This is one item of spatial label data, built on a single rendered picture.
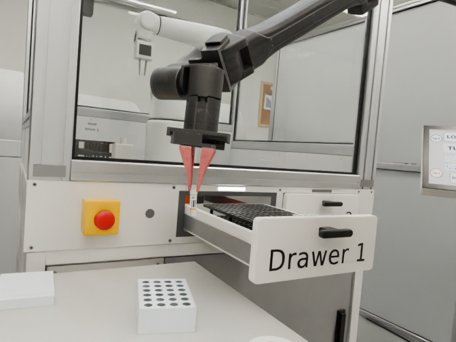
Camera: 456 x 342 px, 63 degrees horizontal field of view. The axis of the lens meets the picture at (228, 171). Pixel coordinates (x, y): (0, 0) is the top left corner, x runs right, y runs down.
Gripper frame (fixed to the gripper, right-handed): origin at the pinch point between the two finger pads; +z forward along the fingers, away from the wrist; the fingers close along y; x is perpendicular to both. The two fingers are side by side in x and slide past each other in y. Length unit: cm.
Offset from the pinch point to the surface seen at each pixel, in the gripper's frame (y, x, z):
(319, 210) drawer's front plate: -34, -48, 6
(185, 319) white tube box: -1.6, 7.5, 19.3
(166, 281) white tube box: 3.2, -3.2, 17.6
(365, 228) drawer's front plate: -33.4, -11.1, 5.2
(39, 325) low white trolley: 19.3, 8.8, 22.0
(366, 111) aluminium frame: -47, -58, -26
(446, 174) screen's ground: -82, -71, -9
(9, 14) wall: 208, -281, -115
